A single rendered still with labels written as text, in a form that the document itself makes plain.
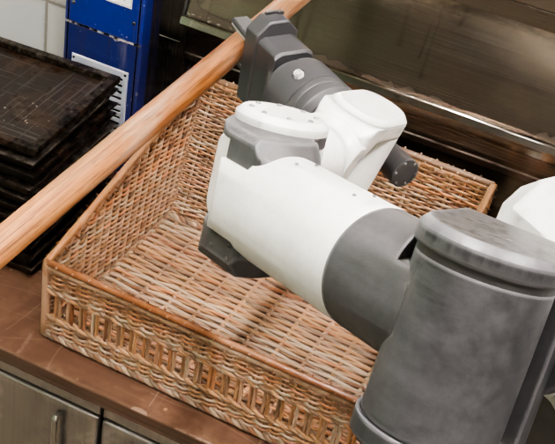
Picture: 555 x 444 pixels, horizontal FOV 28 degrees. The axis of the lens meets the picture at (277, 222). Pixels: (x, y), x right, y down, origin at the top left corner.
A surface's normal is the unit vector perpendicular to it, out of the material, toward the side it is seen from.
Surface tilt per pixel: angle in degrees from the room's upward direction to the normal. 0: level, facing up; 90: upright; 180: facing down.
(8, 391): 91
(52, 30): 90
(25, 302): 0
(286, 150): 30
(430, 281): 70
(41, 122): 0
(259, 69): 90
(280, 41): 0
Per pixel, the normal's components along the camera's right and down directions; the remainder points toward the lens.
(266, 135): 0.22, -0.94
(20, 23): -0.41, 0.48
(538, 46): -0.33, 0.18
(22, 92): 0.15, -0.80
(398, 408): -0.66, -0.04
